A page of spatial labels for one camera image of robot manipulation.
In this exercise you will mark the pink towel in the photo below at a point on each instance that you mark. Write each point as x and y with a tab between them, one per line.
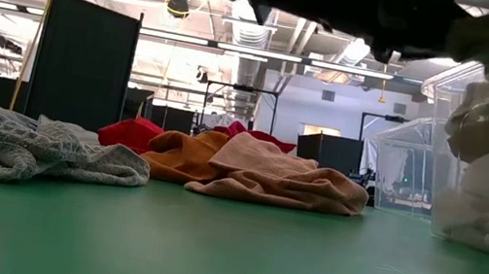
268	175

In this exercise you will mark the orange towel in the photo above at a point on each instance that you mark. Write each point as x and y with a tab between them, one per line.
177	156

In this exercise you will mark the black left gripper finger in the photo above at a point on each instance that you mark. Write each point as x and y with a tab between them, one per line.
414	26

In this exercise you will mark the silver ventilation duct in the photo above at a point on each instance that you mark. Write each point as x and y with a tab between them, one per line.
251	35

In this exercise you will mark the black hanging ceiling lamp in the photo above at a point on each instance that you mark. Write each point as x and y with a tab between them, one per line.
179	5

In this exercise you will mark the tall black partition panel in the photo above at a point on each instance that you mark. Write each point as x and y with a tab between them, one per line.
84	62

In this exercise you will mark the black metal frame stand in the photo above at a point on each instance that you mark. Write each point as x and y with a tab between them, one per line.
242	88

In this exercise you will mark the grey waffle towel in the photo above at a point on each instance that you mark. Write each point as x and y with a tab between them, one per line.
2	143

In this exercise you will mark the red towel with white label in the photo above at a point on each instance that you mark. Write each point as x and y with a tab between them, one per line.
264	137

